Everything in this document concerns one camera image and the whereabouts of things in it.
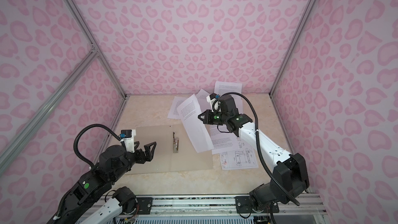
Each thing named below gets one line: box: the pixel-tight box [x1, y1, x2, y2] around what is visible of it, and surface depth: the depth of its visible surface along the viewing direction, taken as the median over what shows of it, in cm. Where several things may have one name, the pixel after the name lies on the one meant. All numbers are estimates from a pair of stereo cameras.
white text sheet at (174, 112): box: [167, 95, 188, 120], surface depth 116 cm
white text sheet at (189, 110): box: [176, 93, 215, 154], surface depth 81 cm
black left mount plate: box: [136, 197, 153, 215], surface depth 75 cm
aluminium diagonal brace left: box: [0, 46, 99, 176], surface depth 70 cm
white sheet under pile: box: [204, 124, 241, 155], surface depth 95 cm
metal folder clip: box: [173, 131, 179, 153], surface depth 95 cm
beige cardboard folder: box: [125, 123, 214, 175], surface depth 92 cm
